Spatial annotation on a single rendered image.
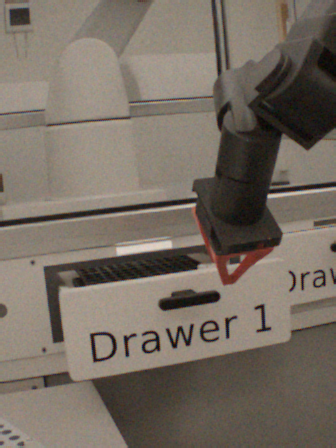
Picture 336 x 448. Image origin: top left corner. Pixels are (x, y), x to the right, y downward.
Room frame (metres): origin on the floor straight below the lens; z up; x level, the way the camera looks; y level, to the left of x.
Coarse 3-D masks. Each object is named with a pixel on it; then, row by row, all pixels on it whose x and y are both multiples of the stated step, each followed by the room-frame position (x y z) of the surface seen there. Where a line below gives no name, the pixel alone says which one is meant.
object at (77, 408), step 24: (72, 384) 0.85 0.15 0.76; (0, 408) 0.78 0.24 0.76; (24, 408) 0.78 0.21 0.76; (48, 408) 0.77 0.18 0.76; (72, 408) 0.77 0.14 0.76; (96, 408) 0.76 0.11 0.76; (24, 432) 0.70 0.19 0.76; (48, 432) 0.70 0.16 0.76; (72, 432) 0.70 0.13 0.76; (96, 432) 0.69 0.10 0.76
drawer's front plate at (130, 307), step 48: (96, 288) 0.73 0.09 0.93; (144, 288) 0.74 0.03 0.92; (192, 288) 0.76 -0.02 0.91; (240, 288) 0.78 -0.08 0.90; (288, 288) 0.80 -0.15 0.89; (96, 336) 0.73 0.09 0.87; (144, 336) 0.74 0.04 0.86; (192, 336) 0.76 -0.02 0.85; (240, 336) 0.78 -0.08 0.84; (288, 336) 0.80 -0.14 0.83
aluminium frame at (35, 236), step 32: (288, 192) 0.99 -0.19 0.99; (320, 192) 0.99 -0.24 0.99; (0, 224) 0.87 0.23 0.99; (32, 224) 0.87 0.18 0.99; (64, 224) 0.88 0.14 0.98; (96, 224) 0.89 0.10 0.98; (128, 224) 0.90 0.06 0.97; (160, 224) 0.92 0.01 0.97; (192, 224) 0.93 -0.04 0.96; (0, 256) 0.85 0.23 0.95; (32, 256) 0.87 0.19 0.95
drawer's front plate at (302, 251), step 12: (324, 228) 0.99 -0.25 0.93; (288, 240) 0.96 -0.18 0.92; (300, 240) 0.96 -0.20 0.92; (312, 240) 0.97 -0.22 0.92; (324, 240) 0.98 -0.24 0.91; (276, 252) 0.95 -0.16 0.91; (288, 252) 0.96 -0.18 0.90; (300, 252) 0.96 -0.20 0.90; (312, 252) 0.97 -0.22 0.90; (324, 252) 0.98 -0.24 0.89; (288, 264) 0.96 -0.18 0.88; (300, 264) 0.96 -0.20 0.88; (312, 264) 0.97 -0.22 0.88; (324, 264) 0.98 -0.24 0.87; (288, 276) 0.96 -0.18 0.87; (300, 276) 0.96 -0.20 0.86; (312, 276) 0.97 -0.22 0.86; (300, 288) 0.96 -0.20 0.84; (312, 288) 0.97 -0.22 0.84; (324, 288) 0.97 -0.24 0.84; (300, 300) 0.96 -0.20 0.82; (312, 300) 0.97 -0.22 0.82
